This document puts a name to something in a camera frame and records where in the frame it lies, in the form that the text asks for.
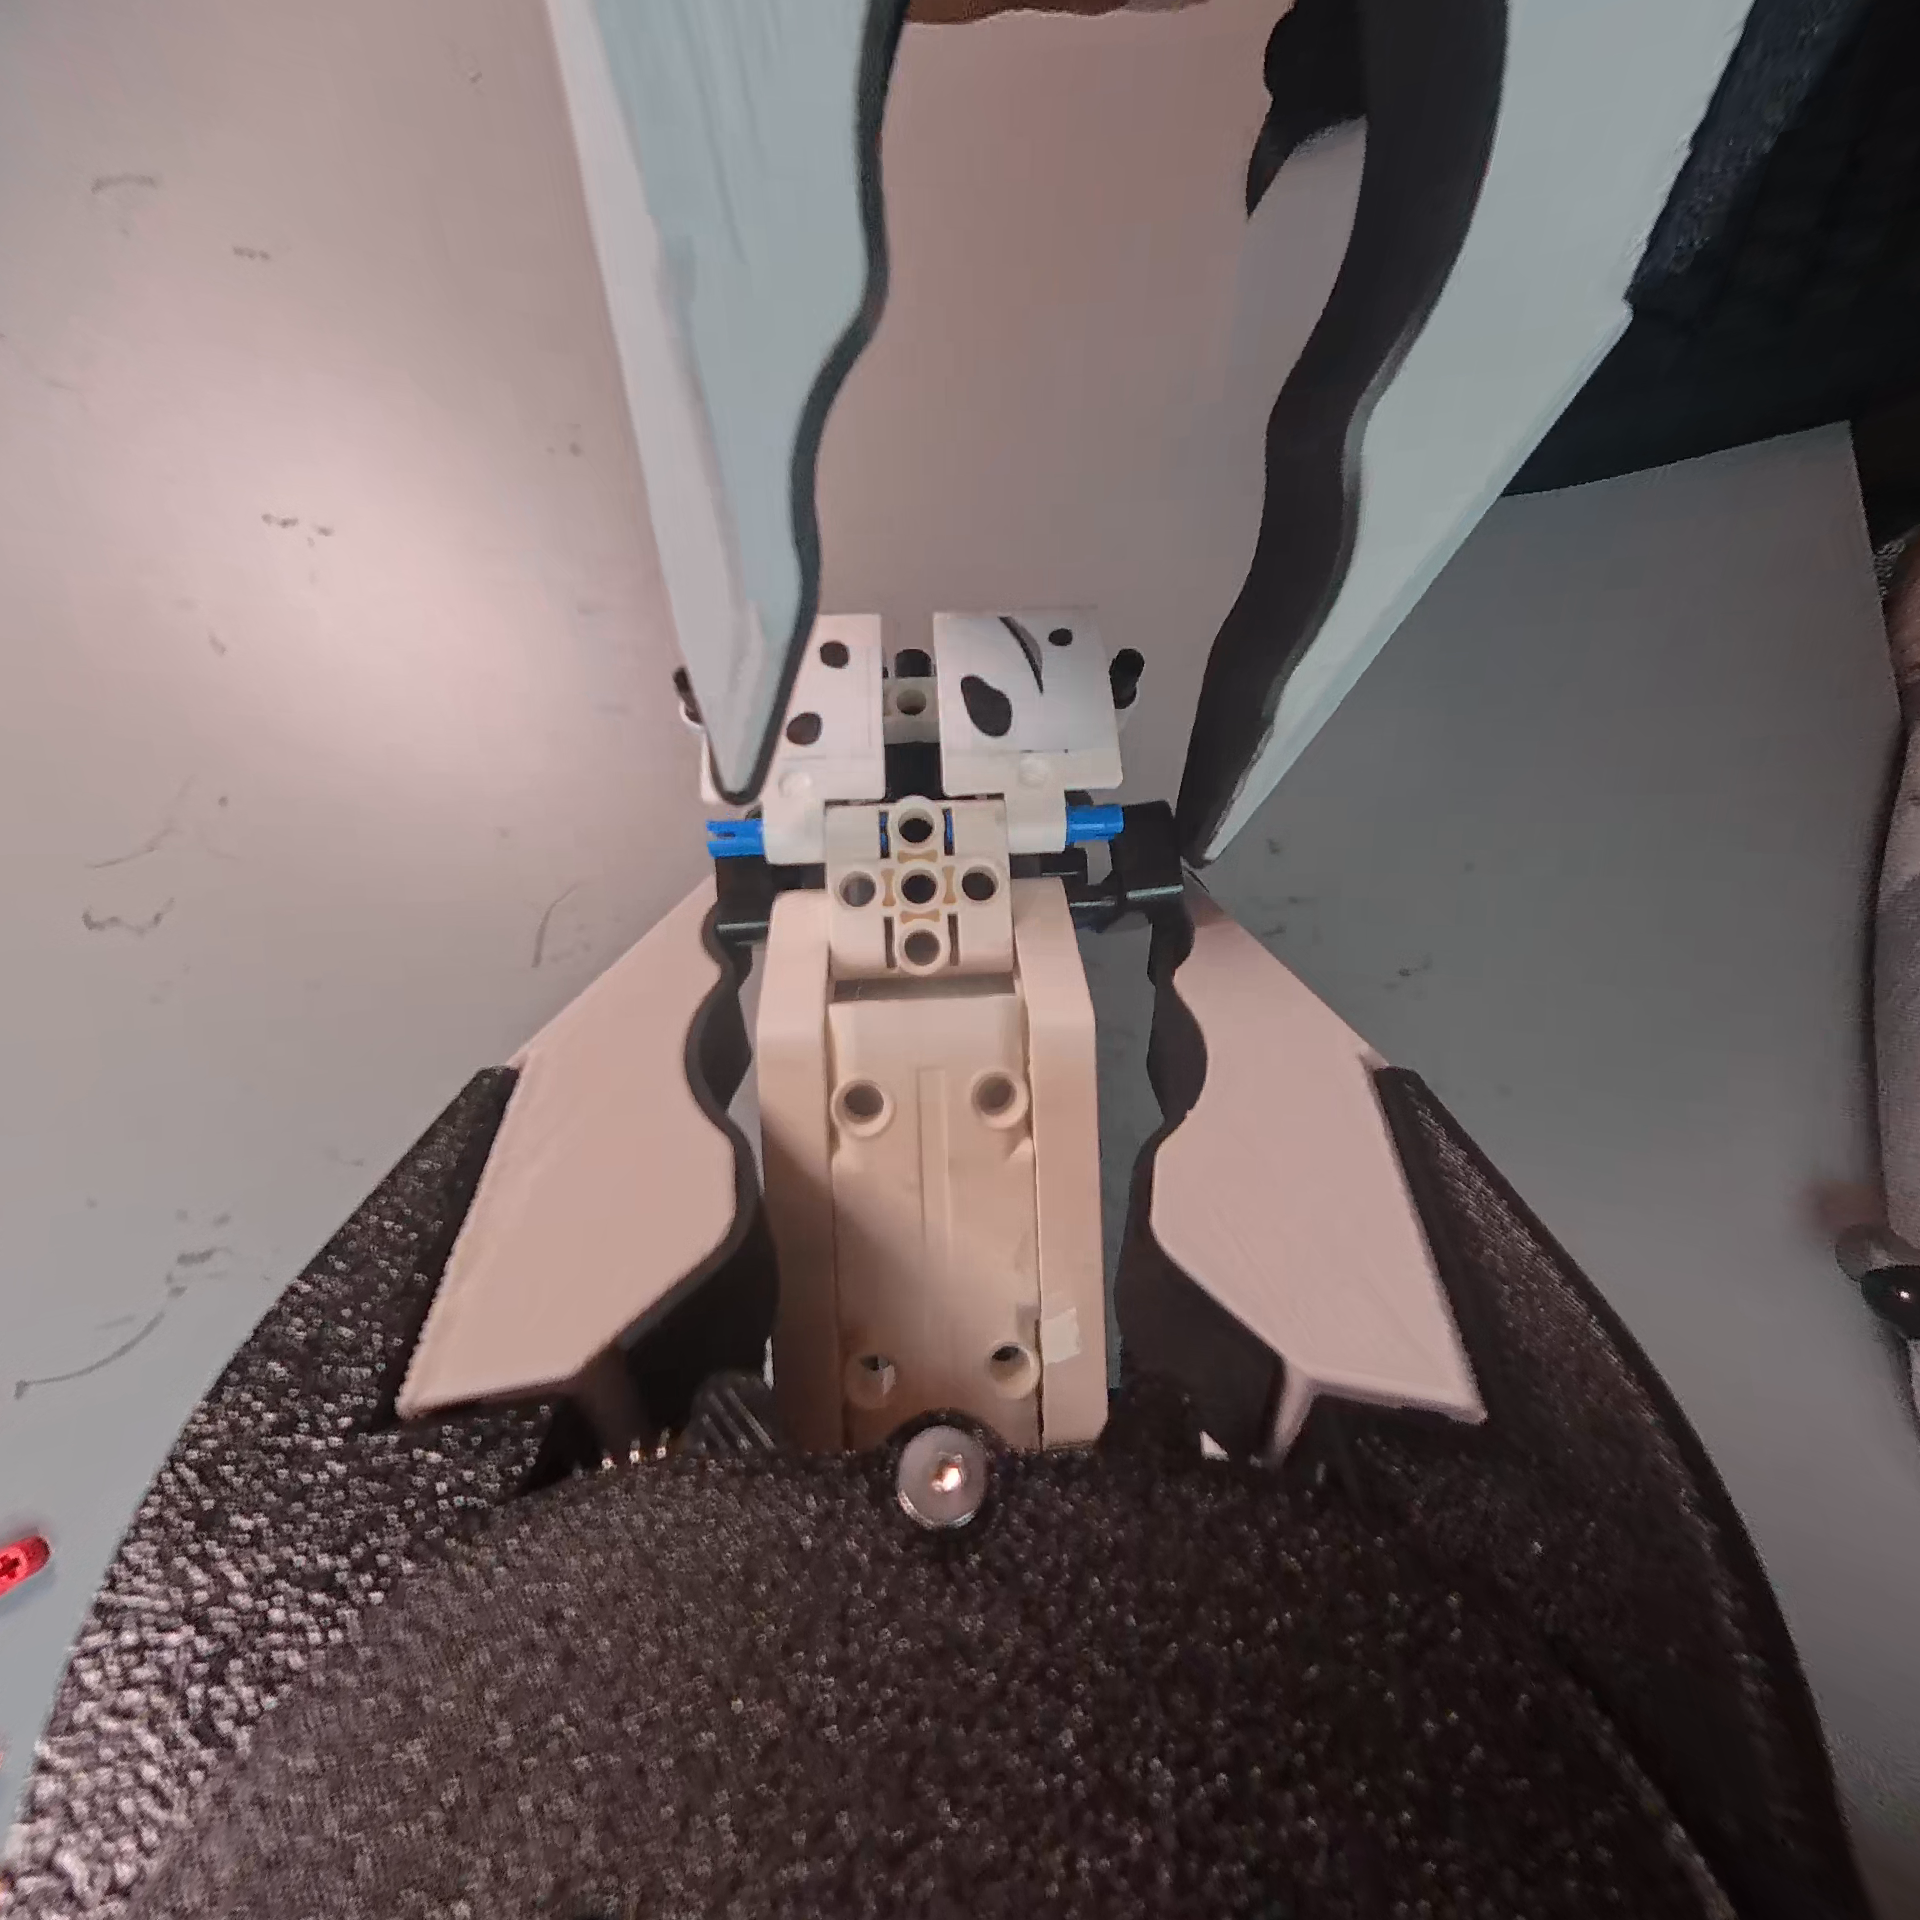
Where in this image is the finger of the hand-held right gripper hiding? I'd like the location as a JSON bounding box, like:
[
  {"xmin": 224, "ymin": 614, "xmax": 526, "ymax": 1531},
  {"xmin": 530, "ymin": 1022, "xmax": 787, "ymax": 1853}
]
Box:
[
  {"xmin": 1170, "ymin": 0, "xmax": 1759, "ymax": 868},
  {"xmin": 544, "ymin": 0, "xmax": 916, "ymax": 804}
]

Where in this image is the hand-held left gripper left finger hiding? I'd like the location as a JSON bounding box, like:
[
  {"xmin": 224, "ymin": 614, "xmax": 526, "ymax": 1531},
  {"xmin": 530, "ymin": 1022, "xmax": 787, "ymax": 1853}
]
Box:
[{"xmin": 394, "ymin": 872, "xmax": 758, "ymax": 1419}]

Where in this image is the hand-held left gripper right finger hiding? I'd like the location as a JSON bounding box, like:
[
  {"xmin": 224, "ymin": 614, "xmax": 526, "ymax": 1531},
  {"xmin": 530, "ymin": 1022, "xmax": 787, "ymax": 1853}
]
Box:
[{"xmin": 1131, "ymin": 896, "xmax": 1490, "ymax": 1461}]

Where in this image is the white toy truck model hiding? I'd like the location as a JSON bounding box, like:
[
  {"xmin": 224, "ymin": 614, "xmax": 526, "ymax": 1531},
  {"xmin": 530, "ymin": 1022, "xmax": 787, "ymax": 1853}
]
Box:
[{"xmin": 672, "ymin": 608, "xmax": 1202, "ymax": 1454}]

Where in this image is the black angled beam brick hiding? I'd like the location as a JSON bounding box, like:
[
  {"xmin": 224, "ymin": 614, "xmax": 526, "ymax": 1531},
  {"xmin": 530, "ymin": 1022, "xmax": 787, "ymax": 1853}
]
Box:
[{"xmin": 1110, "ymin": 803, "xmax": 1202, "ymax": 924}]

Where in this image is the white curved panel brick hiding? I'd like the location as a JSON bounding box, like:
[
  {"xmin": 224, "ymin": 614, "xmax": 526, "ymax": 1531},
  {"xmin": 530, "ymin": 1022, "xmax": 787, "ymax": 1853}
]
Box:
[{"xmin": 932, "ymin": 608, "xmax": 1126, "ymax": 797}]

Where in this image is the grey desk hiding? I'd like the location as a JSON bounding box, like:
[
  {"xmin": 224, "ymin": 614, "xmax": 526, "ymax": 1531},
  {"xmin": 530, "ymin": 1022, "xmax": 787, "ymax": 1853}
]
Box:
[{"xmin": 0, "ymin": 0, "xmax": 1920, "ymax": 1800}]

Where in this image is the person's right hand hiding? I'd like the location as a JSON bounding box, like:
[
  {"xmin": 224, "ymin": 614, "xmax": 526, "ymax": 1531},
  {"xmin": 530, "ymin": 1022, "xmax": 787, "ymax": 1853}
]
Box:
[{"xmin": 908, "ymin": 0, "xmax": 1202, "ymax": 28}]

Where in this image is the black clip microphone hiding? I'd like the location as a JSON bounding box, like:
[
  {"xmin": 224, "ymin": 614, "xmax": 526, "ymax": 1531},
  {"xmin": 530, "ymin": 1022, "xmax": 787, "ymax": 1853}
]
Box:
[{"xmin": 1838, "ymin": 1222, "xmax": 1920, "ymax": 1336}]

